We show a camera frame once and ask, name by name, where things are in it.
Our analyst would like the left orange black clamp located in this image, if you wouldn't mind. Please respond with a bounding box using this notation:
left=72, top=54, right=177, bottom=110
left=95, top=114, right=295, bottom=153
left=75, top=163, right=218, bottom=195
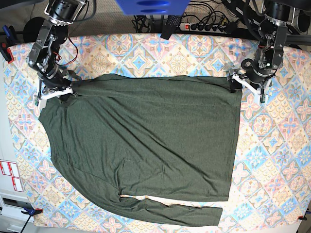
left=21, top=207, right=43, bottom=216

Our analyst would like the white power strip red switch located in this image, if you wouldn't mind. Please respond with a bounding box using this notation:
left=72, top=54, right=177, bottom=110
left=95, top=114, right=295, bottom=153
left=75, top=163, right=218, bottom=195
left=179, top=23, right=225, bottom=33

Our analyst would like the upper left blue clamp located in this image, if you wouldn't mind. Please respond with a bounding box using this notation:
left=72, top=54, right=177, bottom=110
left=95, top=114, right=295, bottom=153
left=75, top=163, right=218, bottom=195
left=0, top=25, right=16, bottom=64

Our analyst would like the black remote control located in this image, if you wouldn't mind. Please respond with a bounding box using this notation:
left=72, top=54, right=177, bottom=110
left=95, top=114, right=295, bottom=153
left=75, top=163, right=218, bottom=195
left=160, top=15, right=182, bottom=40

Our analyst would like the red white sticker sheet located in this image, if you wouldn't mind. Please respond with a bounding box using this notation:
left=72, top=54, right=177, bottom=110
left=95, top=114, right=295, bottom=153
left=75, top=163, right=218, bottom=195
left=0, top=160, right=23, bottom=192

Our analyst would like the dark green long-sleeve shirt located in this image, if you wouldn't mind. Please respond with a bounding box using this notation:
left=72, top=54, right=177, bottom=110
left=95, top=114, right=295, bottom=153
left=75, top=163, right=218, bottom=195
left=39, top=74, right=242, bottom=227

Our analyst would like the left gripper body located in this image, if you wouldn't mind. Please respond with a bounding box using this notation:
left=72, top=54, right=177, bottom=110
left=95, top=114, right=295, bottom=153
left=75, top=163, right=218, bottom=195
left=227, top=59, right=276, bottom=103

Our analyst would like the patterned tile tablecloth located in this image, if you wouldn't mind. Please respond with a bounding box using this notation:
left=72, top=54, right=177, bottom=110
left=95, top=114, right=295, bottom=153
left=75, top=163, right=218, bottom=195
left=0, top=34, right=311, bottom=233

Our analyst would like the orange black clamp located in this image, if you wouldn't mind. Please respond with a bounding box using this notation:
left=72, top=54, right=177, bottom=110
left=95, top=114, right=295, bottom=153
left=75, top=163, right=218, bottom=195
left=21, top=207, right=43, bottom=216
left=298, top=216, right=308, bottom=221

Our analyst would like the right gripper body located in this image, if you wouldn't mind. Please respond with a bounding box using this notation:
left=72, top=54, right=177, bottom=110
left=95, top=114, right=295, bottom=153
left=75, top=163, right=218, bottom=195
left=33, top=67, right=74, bottom=108

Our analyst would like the right orange black clamp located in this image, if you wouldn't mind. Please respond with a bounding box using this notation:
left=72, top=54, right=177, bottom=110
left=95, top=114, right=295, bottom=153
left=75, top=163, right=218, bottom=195
left=298, top=216, right=308, bottom=221

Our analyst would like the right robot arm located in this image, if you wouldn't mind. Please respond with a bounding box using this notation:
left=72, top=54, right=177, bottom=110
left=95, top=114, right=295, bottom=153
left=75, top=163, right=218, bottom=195
left=26, top=0, right=89, bottom=109

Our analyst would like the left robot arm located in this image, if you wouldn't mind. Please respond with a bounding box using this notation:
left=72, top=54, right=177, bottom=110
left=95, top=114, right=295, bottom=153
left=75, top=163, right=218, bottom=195
left=227, top=0, right=291, bottom=104

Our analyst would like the blue plastic box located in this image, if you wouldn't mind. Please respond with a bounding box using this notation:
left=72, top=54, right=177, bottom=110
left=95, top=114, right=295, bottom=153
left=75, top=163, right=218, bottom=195
left=116, top=0, right=190, bottom=16

